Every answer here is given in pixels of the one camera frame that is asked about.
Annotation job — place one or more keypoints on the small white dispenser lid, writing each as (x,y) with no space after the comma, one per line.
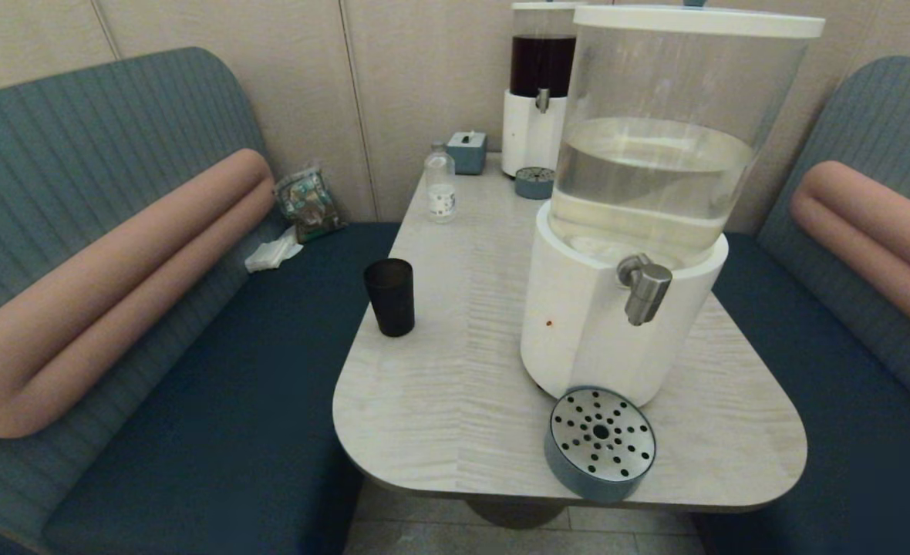
(540,6)

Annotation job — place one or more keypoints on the large white dispenser lid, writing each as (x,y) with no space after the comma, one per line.
(694,21)

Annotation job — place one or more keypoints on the small dark drink dispenser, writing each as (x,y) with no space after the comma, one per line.
(530,139)

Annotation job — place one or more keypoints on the large clear water dispenser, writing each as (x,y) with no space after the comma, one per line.
(586,316)

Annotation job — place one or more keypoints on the small steel dispenser tap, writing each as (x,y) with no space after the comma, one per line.
(543,100)

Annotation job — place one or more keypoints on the large steel dispenser tap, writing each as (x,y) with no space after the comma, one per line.
(646,289)

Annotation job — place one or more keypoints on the black plastic cup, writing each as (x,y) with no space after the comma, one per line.
(390,297)

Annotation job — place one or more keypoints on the round metal drip tray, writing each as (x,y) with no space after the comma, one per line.
(600,439)

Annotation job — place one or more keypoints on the clear plastic bottle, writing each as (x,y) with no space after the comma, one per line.
(440,193)

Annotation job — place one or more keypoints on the white crumpled tissue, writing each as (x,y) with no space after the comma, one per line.
(272,253)

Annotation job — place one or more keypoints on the small blue drip tray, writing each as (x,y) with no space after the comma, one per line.
(534,183)

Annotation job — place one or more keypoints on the teal upholstered bench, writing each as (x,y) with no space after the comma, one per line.
(231,385)
(848,432)

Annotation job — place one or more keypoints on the printed snack bag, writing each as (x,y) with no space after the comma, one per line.
(308,204)

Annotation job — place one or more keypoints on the blue-grey tissue box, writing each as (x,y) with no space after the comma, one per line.
(466,154)

